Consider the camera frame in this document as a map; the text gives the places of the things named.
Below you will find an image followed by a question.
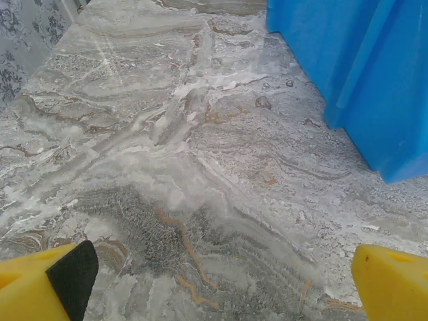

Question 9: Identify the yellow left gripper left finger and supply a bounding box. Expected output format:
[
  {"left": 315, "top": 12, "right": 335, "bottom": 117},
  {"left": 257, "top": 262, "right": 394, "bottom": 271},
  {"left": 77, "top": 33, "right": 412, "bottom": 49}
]
[{"left": 0, "top": 239, "right": 100, "bottom": 321}]

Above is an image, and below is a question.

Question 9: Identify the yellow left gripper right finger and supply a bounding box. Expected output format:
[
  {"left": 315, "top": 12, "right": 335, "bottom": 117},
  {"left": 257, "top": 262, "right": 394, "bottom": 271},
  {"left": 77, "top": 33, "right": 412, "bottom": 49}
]
[{"left": 350, "top": 243, "right": 428, "bottom": 321}]

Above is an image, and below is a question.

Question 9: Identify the blue two-compartment plastic bin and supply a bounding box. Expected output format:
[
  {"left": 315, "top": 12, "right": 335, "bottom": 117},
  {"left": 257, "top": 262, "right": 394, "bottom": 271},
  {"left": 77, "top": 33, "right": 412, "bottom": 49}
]
[{"left": 266, "top": 0, "right": 428, "bottom": 185}]

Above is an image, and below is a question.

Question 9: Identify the aluminium frame post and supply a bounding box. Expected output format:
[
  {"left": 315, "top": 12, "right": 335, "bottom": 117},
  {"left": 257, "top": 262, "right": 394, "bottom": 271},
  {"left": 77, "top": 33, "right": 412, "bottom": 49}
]
[{"left": 65, "top": 0, "right": 90, "bottom": 21}]

